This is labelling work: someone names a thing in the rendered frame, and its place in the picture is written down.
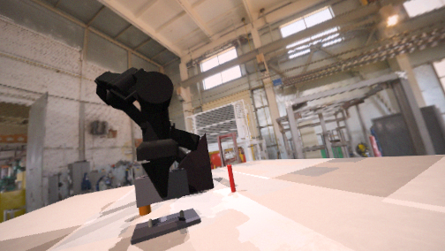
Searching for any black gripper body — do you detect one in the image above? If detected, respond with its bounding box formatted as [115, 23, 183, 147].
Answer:
[136, 117, 179, 162]

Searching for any dark red peg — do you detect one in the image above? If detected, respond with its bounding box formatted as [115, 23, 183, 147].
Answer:
[227, 165, 236, 193]

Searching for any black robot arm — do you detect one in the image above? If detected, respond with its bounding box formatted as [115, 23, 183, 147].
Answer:
[95, 67, 200, 165]

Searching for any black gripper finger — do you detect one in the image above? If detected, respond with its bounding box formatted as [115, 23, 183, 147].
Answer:
[141, 158, 177, 198]

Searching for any orange cylinder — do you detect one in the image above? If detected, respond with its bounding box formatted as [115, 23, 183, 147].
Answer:
[139, 205, 152, 216]

